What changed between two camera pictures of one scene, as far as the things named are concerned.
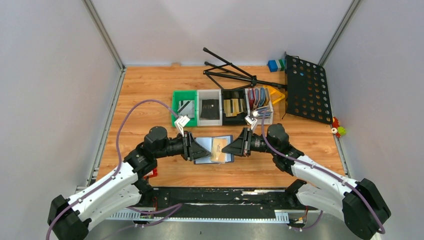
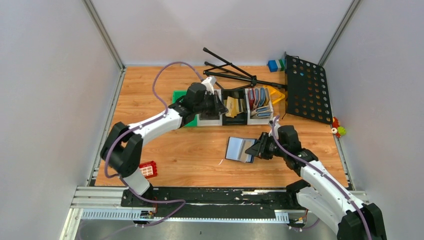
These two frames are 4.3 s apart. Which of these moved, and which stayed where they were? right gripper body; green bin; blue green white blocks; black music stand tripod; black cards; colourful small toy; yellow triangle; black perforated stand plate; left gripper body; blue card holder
Moved: blue card holder; left gripper body; right gripper body
Stayed: colourful small toy; black perforated stand plate; yellow triangle; black music stand tripod; black cards; blue green white blocks; green bin
